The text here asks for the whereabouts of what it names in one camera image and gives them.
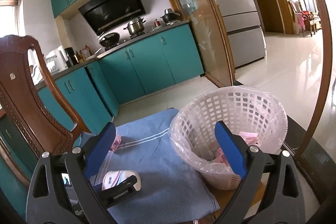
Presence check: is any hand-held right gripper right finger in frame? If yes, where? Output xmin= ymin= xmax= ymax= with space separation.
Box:
xmin=214 ymin=120 xmax=306 ymax=224

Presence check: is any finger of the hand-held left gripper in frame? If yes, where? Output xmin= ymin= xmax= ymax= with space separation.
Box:
xmin=101 ymin=177 xmax=138 ymax=210

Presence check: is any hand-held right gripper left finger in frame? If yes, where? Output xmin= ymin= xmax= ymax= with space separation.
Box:
xmin=26 ymin=122 xmax=117 ymax=224

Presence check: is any pink paper wrapper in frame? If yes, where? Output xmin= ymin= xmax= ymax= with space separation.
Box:
xmin=239 ymin=131 xmax=259 ymax=146
xmin=210 ymin=149 xmax=229 ymax=164

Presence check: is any pink cloth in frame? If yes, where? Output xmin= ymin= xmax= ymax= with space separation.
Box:
xmin=110 ymin=135 xmax=122 ymax=152

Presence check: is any white sock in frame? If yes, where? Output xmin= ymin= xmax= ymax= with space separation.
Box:
xmin=102 ymin=170 xmax=141 ymax=191

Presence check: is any white plastic lattice basket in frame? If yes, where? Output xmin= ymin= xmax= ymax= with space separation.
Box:
xmin=169 ymin=86 xmax=288 ymax=191

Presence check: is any blue striped towel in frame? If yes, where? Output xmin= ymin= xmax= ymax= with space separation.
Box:
xmin=79 ymin=108 xmax=221 ymax=222

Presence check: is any teal base cabinet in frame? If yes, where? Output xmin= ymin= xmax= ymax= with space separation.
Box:
xmin=37 ymin=61 xmax=120 ymax=132
xmin=98 ymin=23 xmax=205 ymax=105

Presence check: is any wood-rimmed dining table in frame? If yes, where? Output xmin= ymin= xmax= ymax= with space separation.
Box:
xmin=285 ymin=0 xmax=336 ymax=214

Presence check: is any carved wooden chair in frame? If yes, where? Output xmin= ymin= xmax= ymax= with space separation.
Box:
xmin=0 ymin=35 xmax=263 ymax=224

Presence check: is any black kettle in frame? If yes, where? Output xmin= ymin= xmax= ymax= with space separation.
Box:
xmin=64 ymin=47 xmax=79 ymax=67

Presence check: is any white countertop appliance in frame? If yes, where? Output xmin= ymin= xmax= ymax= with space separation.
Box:
xmin=45 ymin=46 xmax=69 ymax=75

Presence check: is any black wok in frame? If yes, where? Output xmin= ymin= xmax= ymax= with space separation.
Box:
xmin=98 ymin=32 xmax=121 ymax=47

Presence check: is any wood-framed glass partition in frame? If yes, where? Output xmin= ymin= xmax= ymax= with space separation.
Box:
xmin=155 ymin=0 xmax=237 ymax=88

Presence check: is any silver refrigerator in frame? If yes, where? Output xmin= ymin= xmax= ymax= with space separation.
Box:
xmin=210 ymin=0 xmax=266 ymax=68

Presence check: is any steel cooking pot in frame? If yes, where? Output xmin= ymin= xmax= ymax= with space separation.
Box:
xmin=123 ymin=17 xmax=147 ymax=36

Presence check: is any black range hood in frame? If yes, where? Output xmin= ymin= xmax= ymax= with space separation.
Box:
xmin=78 ymin=0 xmax=146 ymax=35

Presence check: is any black frying pan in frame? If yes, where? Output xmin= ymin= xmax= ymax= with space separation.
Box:
xmin=160 ymin=9 xmax=181 ymax=25

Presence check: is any wooden chair with pink cloth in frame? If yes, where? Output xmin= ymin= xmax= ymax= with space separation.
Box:
xmin=289 ymin=0 xmax=322 ymax=37

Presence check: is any brown wooden door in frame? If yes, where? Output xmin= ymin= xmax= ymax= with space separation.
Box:
xmin=248 ymin=0 xmax=285 ymax=34

